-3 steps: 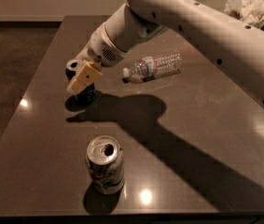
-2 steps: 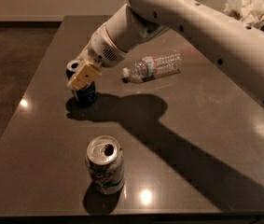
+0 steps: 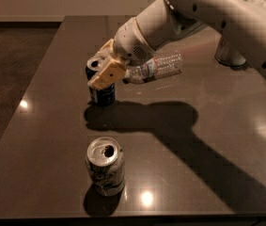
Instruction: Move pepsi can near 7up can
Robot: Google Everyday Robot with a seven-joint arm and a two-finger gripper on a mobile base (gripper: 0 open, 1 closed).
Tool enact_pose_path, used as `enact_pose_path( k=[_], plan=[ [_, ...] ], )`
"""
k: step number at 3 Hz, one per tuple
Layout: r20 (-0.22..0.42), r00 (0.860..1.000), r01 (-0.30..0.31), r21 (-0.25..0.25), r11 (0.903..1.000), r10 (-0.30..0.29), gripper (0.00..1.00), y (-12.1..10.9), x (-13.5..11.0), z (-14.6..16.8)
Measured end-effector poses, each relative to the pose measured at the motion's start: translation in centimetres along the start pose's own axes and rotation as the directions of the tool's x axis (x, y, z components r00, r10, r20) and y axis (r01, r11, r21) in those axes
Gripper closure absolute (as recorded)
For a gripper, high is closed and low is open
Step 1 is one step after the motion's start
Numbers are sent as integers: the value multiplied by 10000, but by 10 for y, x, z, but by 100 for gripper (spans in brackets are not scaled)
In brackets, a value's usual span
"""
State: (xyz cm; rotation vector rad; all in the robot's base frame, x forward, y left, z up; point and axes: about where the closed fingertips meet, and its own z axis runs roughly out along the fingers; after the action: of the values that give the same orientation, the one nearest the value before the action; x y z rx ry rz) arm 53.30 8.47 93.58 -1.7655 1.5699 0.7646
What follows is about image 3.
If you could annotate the blue pepsi can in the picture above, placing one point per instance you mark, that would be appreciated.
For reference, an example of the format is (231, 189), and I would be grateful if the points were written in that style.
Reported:
(100, 97)

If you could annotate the silver green 7up can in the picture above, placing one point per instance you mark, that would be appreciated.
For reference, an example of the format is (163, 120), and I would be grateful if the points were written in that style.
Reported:
(105, 166)

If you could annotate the metal napkin holder cup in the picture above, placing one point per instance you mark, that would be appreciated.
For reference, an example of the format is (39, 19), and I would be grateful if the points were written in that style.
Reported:
(227, 54)

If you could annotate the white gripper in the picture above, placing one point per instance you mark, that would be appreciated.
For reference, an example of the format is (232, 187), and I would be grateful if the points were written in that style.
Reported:
(130, 45)

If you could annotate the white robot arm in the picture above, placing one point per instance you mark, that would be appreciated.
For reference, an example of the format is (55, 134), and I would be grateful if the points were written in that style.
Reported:
(241, 23)

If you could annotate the clear plastic water bottle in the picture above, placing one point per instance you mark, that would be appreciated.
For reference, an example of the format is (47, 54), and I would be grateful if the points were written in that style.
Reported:
(160, 66)

